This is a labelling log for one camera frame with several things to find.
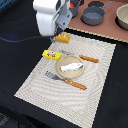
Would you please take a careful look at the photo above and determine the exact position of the grey pot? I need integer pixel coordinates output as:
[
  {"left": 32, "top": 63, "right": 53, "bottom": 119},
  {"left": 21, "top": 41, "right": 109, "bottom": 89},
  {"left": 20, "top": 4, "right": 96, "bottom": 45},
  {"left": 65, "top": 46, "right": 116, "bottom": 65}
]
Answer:
[{"left": 69, "top": 0, "right": 84, "bottom": 17}]

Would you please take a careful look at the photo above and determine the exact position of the white striped placemat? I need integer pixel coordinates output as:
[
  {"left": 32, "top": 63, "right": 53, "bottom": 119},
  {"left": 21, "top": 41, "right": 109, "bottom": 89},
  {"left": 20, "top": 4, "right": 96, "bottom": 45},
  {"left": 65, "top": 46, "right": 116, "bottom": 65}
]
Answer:
[{"left": 15, "top": 34, "right": 115, "bottom": 128}]

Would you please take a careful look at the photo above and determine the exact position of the fork with wooden handle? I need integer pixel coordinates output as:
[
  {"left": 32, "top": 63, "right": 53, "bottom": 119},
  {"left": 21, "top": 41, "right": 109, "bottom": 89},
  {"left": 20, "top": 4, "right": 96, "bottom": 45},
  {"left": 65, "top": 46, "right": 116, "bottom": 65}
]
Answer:
[{"left": 45, "top": 71, "right": 87, "bottom": 90}]

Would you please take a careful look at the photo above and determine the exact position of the grey saucepan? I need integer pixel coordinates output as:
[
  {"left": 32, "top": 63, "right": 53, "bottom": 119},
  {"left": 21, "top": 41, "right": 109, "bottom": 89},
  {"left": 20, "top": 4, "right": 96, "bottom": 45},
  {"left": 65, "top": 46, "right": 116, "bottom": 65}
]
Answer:
[{"left": 81, "top": 1, "right": 112, "bottom": 26}]

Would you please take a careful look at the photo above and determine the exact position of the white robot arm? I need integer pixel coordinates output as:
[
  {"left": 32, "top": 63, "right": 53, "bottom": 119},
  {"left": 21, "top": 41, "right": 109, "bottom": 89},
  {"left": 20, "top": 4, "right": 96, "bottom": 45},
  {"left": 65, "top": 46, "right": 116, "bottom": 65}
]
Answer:
[{"left": 33, "top": 0, "right": 72, "bottom": 36}]

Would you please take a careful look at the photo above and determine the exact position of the brown stove board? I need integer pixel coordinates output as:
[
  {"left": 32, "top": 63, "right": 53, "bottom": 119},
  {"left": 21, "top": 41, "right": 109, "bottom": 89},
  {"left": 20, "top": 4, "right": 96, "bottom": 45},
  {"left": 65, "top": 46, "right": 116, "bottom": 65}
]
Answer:
[{"left": 68, "top": 0, "right": 128, "bottom": 43}]

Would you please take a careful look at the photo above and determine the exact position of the beige bowl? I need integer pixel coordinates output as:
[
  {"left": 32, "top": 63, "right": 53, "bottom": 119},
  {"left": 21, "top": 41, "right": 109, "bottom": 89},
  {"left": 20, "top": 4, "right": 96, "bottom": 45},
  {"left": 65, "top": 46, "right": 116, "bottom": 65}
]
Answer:
[{"left": 116, "top": 4, "right": 128, "bottom": 30}]

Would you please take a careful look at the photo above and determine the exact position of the black cable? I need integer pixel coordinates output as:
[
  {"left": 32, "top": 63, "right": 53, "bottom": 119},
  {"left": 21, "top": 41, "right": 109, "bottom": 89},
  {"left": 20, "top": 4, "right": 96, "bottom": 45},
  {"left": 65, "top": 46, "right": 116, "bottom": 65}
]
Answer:
[{"left": 0, "top": 34, "right": 44, "bottom": 44}]

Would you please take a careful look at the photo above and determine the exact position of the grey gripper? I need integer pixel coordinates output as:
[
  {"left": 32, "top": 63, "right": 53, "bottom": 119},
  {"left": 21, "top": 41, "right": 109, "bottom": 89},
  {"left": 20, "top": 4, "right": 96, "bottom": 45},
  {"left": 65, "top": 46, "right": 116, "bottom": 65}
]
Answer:
[{"left": 54, "top": 1, "right": 72, "bottom": 34}]

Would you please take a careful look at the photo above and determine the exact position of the white toy fish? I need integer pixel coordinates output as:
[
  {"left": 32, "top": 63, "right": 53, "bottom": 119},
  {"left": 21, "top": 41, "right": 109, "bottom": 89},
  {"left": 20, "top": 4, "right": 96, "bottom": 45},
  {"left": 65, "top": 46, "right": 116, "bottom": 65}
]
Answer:
[{"left": 61, "top": 63, "right": 83, "bottom": 72}]

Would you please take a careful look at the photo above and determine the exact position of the knife with wooden handle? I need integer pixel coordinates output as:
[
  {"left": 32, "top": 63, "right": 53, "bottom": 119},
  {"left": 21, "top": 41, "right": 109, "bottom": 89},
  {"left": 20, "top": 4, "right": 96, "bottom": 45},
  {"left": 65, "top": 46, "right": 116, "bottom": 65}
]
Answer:
[{"left": 60, "top": 50, "right": 99, "bottom": 63}]

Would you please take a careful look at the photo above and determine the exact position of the beige round plate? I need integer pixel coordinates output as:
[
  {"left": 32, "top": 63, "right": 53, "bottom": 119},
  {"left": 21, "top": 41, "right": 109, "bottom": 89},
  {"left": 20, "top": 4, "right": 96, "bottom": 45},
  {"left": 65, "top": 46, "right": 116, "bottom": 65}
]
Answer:
[{"left": 57, "top": 55, "right": 85, "bottom": 79}]

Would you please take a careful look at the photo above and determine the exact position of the yellow box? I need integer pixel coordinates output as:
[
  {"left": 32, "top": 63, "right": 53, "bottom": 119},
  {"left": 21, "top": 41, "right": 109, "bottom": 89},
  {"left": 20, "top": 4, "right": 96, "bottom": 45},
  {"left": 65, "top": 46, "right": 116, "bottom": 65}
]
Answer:
[{"left": 42, "top": 50, "right": 61, "bottom": 60}]

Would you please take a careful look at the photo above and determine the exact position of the orange bread loaf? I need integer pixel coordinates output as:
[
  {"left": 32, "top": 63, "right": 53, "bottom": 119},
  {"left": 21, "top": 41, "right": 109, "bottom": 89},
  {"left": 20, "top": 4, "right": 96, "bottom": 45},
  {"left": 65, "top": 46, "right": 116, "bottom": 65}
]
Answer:
[{"left": 56, "top": 33, "right": 70, "bottom": 43}]

